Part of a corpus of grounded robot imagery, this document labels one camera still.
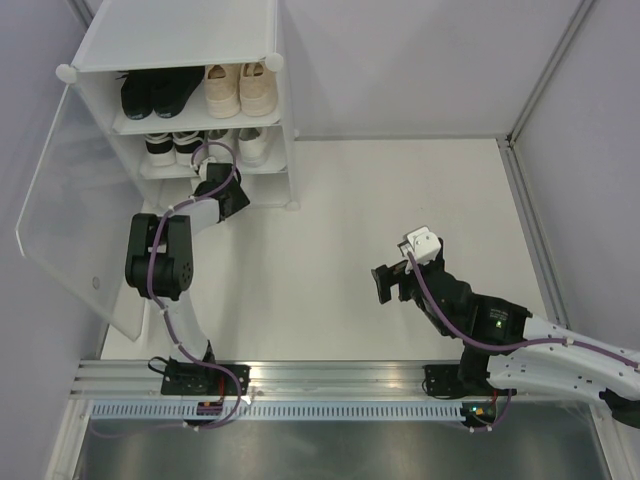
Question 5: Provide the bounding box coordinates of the white plastic shoe cabinet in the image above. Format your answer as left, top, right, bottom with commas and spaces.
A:
56, 1, 299, 210

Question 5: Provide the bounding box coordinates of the aluminium corner frame post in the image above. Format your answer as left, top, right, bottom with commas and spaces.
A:
504, 0, 611, 146

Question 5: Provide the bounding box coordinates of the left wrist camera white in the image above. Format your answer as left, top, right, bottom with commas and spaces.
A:
193, 157, 217, 181

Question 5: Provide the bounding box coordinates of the black white patterned sneaker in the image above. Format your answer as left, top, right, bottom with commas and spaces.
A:
172, 131, 205, 167

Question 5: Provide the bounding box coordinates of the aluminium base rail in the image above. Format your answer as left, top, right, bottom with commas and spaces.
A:
70, 360, 457, 401

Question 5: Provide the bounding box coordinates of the white slotted cable duct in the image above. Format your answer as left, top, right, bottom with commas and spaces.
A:
90, 400, 465, 422

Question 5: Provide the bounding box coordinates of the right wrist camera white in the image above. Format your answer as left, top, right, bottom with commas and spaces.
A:
398, 226, 442, 264

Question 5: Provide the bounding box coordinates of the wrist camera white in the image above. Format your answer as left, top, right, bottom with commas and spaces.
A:
398, 226, 442, 264
193, 157, 217, 181

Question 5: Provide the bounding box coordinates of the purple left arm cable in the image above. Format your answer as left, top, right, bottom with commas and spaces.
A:
147, 141, 251, 429

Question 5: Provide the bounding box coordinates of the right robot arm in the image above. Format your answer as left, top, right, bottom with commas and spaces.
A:
372, 255, 639, 428

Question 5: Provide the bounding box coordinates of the black canvas sneaker front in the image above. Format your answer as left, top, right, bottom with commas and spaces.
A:
151, 66, 205, 119

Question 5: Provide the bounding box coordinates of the beige lace sneaker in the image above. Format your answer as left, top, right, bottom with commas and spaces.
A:
239, 62, 278, 117
204, 64, 241, 119

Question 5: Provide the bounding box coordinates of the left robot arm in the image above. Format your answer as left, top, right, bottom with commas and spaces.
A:
125, 163, 250, 369

